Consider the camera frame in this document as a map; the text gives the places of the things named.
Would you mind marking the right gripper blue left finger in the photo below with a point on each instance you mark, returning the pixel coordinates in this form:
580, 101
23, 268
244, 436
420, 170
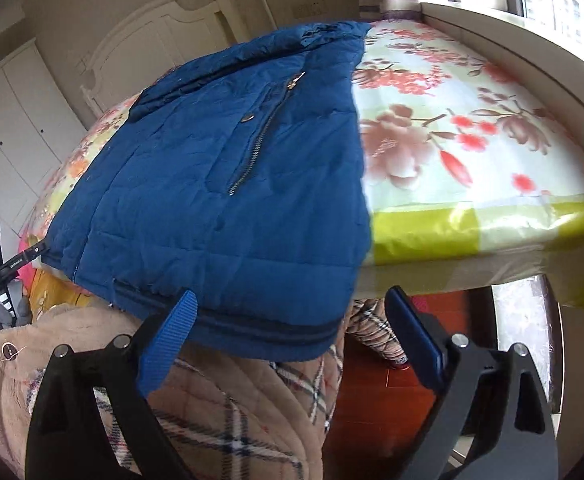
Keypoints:
161, 339

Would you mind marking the floral bed quilt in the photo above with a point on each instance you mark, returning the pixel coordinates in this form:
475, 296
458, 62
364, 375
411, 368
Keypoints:
469, 180

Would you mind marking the white wardrobe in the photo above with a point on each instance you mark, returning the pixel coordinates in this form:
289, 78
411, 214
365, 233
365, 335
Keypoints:
38, 131

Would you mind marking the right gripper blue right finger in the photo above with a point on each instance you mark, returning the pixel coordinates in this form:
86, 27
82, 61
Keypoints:
421, 336

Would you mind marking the wall power socket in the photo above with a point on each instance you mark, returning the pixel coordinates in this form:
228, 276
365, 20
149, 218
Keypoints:
309, 9

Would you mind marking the beige window sill ledge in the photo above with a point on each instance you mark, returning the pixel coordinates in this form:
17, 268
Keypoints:
553, 74

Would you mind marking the grey gloved left hand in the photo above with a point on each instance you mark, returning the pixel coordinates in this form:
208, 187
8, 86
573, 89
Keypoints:
21, 313

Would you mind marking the blue quilted puffer jacket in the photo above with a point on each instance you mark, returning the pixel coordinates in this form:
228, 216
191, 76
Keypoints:
237, 177

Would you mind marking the beige plaid fleece clothing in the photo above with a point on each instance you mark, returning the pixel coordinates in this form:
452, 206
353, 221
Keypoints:
227, 417

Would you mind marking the white wooden headboard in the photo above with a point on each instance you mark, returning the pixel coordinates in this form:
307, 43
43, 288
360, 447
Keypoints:
153, 39

